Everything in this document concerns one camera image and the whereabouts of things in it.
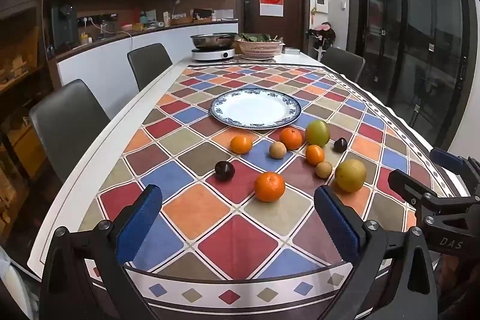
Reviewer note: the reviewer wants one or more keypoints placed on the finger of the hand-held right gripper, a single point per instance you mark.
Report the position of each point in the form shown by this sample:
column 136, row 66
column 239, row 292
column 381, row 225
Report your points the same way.
column 408, row 185
column 446, row 158

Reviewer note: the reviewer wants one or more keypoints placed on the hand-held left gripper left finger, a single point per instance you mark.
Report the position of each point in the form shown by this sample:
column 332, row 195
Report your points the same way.
column 140, row 220

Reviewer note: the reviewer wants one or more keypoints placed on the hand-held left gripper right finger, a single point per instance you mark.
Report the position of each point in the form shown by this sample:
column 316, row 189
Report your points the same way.
column 337, row 226

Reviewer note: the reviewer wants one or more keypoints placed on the yellow pear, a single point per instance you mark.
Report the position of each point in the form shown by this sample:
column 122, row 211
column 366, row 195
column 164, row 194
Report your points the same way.
column 350, row 175

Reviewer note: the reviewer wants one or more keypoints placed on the small brown round fruit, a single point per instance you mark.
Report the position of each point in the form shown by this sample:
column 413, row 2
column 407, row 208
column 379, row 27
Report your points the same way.
column 278, row 150
column 323, row 170

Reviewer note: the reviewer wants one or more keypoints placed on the small orange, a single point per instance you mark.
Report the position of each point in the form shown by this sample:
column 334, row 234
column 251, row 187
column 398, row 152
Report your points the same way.
column 315, row 155
column 241, row 145

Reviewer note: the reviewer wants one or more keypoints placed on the large orange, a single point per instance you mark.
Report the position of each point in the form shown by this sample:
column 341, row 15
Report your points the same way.
column 269, row 187

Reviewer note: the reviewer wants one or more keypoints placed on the dark purple plum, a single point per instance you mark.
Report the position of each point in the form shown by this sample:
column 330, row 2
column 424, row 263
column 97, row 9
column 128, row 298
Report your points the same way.
column 224, row 170
column 340, row 145

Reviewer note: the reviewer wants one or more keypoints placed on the green pear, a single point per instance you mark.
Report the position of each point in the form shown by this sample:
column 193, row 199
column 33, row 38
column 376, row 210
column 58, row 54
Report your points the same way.
column 317, row 133

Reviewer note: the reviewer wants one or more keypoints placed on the blue-rimmed white plate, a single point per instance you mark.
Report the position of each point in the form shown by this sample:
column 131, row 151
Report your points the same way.
column 255, row 109

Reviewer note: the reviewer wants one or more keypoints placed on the colourful checkered tablecloth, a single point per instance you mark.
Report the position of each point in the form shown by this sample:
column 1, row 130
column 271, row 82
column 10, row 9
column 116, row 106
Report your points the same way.
column 240, row 248

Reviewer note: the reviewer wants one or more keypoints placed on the grey dining chair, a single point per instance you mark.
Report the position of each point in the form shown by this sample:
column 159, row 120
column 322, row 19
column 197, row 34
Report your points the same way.
column 343, row 64
column 149, row 65
column 69, row 128

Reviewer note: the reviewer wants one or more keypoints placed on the black-framed glass sliding door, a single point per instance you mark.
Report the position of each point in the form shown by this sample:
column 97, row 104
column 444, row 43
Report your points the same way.
column 412, row 42

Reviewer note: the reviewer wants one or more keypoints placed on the white kitchen counter cabinet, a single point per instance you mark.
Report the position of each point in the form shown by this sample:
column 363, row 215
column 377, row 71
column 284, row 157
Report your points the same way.
column 108, row 69

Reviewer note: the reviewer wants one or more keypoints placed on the pink and black bundle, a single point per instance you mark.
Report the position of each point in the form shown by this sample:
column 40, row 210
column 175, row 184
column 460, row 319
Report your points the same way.
column 322, row 35

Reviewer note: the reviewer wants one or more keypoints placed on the grey metal tin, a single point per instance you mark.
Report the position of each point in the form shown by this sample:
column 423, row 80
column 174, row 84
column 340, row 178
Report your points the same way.
column 291, row 51

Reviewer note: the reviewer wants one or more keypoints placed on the white induction cooker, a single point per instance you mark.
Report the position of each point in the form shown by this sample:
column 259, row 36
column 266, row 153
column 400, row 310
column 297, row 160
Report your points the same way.
column 210, row 54

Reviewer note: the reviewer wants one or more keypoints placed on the small yellow bottle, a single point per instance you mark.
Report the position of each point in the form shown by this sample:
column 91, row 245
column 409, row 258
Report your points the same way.
column 85, row 39

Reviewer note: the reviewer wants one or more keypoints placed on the stainless steel pot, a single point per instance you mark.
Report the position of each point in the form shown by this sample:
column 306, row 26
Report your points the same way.
column 212, row 40

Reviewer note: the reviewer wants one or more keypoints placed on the pink plastic basket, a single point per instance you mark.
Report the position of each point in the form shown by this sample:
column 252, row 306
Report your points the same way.
column 258, row 49

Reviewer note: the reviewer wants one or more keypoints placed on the dark brown door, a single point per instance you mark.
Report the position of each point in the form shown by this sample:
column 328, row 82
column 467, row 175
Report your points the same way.
column 292, row 27

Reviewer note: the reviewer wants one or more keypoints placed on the green leafy vegetables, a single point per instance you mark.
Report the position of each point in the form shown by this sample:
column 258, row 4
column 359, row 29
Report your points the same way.
column 257, row 38

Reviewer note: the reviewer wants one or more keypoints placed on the black power strip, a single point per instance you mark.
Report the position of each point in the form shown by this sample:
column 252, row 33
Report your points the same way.
column 97, row 19

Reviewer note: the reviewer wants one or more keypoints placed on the black countertop appliance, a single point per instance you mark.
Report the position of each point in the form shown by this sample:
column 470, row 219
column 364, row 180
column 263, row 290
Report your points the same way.
column 63, row 27

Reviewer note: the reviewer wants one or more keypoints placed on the white wall intercom panel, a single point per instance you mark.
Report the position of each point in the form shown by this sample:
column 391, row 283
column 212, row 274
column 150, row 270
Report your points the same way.
column 320, row 5

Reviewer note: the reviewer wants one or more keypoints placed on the black picture frame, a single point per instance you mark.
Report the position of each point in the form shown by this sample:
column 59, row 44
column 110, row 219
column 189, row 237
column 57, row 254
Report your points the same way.
column 202, row 14

